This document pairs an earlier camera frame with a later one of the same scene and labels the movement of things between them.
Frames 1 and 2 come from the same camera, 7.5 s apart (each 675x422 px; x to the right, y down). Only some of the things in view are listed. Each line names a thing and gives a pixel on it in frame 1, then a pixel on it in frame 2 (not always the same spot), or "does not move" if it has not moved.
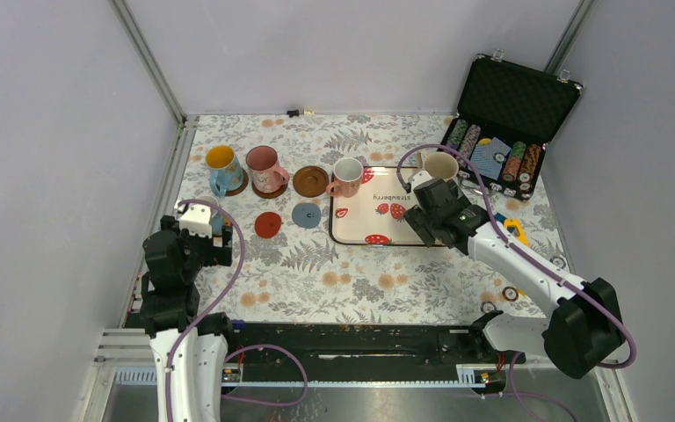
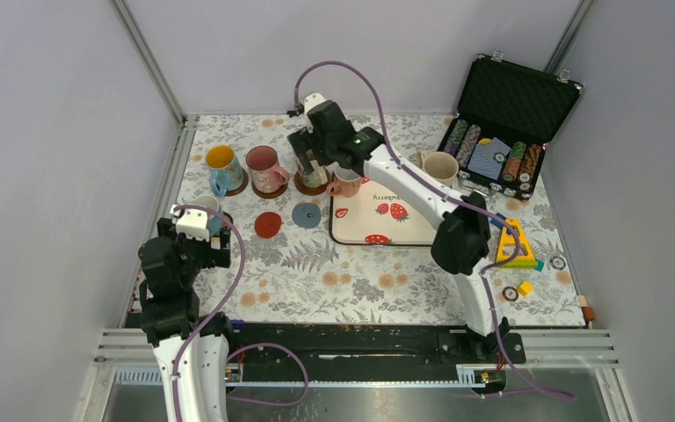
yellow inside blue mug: [226, 172] does not move
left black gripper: [216, 254] does not move
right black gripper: [419, 220] -> [304, 140]
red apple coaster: [268, 224] does not move
